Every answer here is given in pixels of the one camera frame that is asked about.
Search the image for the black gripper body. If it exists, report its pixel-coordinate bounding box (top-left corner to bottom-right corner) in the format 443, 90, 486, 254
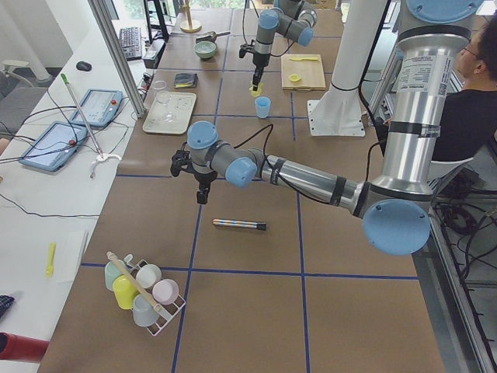
250, 50, 270, 90
194, 171, 217, 204

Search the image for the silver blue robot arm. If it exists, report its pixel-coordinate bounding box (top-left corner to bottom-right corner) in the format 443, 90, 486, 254
182, 1, 480, 255
239, 1, 318, 92

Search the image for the light blue plastic cup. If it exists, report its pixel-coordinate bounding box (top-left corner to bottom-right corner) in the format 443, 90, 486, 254
255, 96, 271, 119

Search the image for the white cup in rack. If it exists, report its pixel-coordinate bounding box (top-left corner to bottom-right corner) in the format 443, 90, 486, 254
136, 264, 162, 289

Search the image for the pink cup in rack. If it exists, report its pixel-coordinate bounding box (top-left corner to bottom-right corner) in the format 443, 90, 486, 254
152, 279, 179, 305

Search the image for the green cup in rack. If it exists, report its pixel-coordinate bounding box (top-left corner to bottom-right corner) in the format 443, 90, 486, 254
104, 261, 122, 291

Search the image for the white cup rack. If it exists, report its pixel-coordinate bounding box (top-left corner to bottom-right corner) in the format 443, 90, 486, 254
106, 252, 186, 336

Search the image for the yellow cup in rack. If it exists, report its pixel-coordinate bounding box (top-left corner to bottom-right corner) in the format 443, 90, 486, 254
112, 275, 139, 310

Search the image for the grey blue cup in rack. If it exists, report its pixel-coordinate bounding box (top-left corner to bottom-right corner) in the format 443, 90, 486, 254
132, 295, 159, 327

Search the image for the bamboo cutting board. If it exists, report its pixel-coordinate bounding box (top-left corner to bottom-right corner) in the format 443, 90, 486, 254
280, 54, 326, 91

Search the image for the yellow plastic knife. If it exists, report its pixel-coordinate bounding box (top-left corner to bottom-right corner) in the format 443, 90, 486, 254
288, 56, 320, 62

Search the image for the metal ice scoop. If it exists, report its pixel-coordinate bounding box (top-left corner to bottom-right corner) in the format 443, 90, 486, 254
196, 30, 231, 44

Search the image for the green bowl with ice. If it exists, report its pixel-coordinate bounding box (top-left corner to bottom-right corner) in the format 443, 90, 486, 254
193, 40, 217, 60

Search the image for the cream plastic tray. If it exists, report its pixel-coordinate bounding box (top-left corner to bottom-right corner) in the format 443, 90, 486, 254
142, 92, 196, 135

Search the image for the wooden mug tree stand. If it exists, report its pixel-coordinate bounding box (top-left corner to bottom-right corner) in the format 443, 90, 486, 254
179, 0, 202, 33

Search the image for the dark grey folded cloth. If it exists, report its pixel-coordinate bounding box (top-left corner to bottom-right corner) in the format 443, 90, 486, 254
173, 73, 198, 89

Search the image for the clear wine glass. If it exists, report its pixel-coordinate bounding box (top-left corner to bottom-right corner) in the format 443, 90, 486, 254
151, 80, 175, 122

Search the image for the far teach pendant tablet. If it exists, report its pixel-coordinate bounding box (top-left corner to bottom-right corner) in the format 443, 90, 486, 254
80, 89, 123, 129

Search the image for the teach pendant tablet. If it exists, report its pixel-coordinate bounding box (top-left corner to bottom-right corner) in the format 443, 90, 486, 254
80, 89, 123, 129
19, 121, 88, 173

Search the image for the black keyboard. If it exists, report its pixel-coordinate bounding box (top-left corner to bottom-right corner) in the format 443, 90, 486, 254
119, 26, 142, 61

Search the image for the near teach pendant tablet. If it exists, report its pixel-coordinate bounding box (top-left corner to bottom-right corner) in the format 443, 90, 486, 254
19, 121, 88, 173

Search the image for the black computer mouse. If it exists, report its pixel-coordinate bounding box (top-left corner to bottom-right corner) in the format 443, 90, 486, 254
75, 61, 92, 72

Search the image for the green tipped metal rod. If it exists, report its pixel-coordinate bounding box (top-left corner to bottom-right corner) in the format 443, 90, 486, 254
61, 73, 122, 179

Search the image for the yellow plastic spoon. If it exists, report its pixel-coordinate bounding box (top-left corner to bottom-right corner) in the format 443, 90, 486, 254
45, 242, 56, 277

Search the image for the seated person black shirt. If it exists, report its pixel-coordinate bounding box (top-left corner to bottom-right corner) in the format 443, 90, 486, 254
372, 17, 497, 162

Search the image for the red bottle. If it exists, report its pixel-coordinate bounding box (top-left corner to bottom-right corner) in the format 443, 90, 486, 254
1, 333, 50, 363

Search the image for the aluminium frame post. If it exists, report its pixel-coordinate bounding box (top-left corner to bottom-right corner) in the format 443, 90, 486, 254
88, 0, 146, 118

